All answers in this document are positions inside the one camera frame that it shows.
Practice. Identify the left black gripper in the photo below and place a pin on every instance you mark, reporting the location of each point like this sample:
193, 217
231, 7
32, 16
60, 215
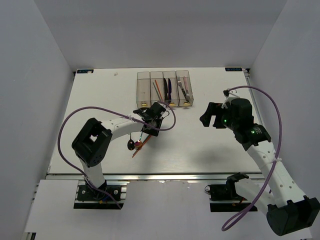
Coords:
153, 132

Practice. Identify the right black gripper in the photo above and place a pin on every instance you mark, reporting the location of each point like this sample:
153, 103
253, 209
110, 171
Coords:
214, 109

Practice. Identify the orange chopstick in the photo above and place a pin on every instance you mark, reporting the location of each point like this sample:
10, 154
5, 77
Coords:
158, 90
137, 150

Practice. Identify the lone teal chopstick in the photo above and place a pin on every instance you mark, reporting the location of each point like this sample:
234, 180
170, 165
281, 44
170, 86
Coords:
157, 92

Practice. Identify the black knife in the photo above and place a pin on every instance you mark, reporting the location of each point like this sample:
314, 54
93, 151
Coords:
166, 98

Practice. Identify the blue knife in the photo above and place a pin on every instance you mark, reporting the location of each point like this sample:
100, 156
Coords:
169, 90

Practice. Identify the pink handled fork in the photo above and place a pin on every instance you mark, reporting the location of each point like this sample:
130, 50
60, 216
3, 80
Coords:
187, 87

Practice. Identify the black handled fork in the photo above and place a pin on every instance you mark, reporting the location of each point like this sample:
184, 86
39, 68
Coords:
179, 83

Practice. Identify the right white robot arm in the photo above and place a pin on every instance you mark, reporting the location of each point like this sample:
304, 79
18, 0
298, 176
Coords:
286, 207

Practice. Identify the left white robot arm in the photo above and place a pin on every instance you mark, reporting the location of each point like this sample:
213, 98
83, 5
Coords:
92, 142

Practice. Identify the teal chopstick by spoon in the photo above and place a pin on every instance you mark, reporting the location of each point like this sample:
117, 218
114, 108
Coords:
146, 139

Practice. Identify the clear container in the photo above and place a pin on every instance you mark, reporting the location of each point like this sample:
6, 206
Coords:
143, 90
175, 93
156, 75
182, 100

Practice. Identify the black spoon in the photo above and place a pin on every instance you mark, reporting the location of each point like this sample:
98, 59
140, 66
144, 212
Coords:
130, 143

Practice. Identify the right xdof label sticker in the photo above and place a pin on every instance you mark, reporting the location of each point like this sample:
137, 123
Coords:
233, 69

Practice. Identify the xdof label sticker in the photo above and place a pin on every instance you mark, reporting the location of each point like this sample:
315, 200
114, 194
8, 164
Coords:
233, 69
84, 71

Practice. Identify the left xdof label sticker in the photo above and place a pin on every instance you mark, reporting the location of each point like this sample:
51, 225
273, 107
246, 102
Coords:
84, 71

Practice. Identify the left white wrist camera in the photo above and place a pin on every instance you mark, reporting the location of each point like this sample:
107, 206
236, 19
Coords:
163, 105

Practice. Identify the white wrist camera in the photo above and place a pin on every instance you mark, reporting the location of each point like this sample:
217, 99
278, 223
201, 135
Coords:
163, 105
229, 96

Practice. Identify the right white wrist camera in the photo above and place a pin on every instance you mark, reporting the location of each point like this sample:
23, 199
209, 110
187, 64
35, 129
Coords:
229, 96

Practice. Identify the blue handled iridescent spoon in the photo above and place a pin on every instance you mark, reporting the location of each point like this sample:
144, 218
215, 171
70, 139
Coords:
139, 142

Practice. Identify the aluminium table right rail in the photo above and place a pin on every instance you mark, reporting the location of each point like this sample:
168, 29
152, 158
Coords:
246, 72

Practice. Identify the aluminium table rail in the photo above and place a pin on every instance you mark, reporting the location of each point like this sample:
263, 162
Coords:
146, 177
246, 72

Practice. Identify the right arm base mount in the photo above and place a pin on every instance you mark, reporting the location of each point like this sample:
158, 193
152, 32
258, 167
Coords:
224, 198

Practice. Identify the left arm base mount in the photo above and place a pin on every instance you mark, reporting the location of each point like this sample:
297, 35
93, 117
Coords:
90, 199

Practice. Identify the aluminium table front rail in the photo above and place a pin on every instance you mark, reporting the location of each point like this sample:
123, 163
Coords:
146, 177

